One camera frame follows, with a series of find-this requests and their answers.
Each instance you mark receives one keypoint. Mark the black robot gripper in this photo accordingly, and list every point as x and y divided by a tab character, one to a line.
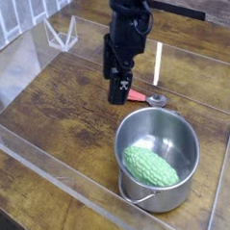
125	41

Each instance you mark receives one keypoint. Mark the orange handled metal spoon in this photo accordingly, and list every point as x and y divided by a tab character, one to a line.
154	100

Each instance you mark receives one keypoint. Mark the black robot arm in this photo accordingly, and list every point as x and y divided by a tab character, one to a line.
129	7

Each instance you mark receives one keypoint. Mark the stainless steel pot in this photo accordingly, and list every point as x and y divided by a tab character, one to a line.
157	152

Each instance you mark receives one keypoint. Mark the green bitter melon toy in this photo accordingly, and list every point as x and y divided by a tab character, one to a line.
147	167

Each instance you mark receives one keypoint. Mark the clear acrylic corner bracket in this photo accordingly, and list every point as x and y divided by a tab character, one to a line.
61	41

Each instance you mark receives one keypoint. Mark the black wall strip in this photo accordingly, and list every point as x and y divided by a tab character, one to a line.
174	9

